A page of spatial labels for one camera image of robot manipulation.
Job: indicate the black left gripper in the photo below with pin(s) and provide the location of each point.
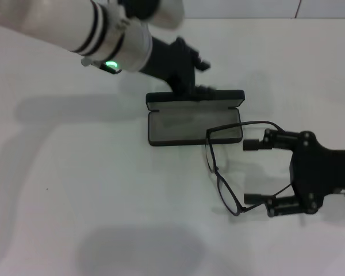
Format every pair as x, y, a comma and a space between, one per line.
178, 66

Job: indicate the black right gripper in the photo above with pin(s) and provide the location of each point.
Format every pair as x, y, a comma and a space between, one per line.
319, 172

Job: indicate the black thin-frame glasses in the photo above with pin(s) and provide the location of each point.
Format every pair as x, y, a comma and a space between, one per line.
243, 209

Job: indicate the black glasses case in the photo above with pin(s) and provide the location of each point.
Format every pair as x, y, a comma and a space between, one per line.
184, 123

